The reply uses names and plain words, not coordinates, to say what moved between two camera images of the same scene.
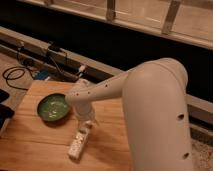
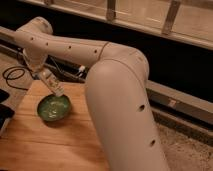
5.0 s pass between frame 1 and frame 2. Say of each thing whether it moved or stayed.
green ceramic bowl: stayed
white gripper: moved
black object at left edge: stayed
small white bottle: moved
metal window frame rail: stayed
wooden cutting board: stayed
